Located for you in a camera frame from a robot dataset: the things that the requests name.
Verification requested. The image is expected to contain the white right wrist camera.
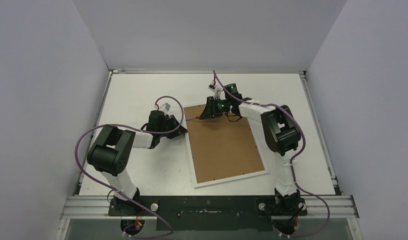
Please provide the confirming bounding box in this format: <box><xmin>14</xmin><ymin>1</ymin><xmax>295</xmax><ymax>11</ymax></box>
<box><xmin>208</xmin><ymin>83</ymin><xmax>223</xmax><ymax>99</ymax></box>

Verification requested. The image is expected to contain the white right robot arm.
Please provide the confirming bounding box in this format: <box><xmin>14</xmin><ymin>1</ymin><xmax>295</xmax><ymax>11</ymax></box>
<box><xmin>198</xmin><ymin>81</ymin><xmax>301</xmax><ymax>157</ymax></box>

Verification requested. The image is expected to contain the white picture frame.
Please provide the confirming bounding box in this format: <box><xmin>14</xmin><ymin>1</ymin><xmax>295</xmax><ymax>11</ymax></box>
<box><xmin>183</xmin><ymin>103</ymin><xmax>270</xmax><ymax>190</ymax></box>

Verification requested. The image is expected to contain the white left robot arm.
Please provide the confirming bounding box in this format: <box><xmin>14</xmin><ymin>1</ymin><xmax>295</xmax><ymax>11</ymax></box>
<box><xmin>87</xmin><ymin>110</ymin><xmax>188</xmax><ymax>216</ymax></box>

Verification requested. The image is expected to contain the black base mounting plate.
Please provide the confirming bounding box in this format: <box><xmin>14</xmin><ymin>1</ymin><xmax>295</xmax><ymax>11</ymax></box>
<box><xmin>108</xmin><ymin>195</ymin><xmax>307</xmax><ymax>232</ymax></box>

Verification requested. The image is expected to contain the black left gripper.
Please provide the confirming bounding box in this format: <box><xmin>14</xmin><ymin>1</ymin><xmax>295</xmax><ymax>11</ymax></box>
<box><xmin>159</xmin><ymin>116</ymin><xmax>187</xmax><ymax>140</ymax></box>

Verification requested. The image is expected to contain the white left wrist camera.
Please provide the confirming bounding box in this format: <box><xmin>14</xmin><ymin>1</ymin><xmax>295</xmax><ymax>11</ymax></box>
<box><xmin>154</xmin><ymin>103</ymin><xmax>171</xmax><ymax>113</ymax></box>

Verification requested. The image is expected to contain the blue red screwdriver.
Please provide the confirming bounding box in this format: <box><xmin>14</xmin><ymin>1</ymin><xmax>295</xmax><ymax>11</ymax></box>
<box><xmin>186</xmin><ymin>116</ymin><xmax>200</xmax><ymax>121</ymax></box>

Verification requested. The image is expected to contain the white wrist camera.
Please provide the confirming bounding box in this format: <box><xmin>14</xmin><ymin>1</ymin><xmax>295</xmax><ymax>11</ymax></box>
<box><xmin>154</xmin><ymin>103</ymin><xmax>171</xmax><ymax>113</ymax></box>
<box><xmin>208</xmin><ymin>83</ymin><xmax>223</xmax><ymax>99</ymax></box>

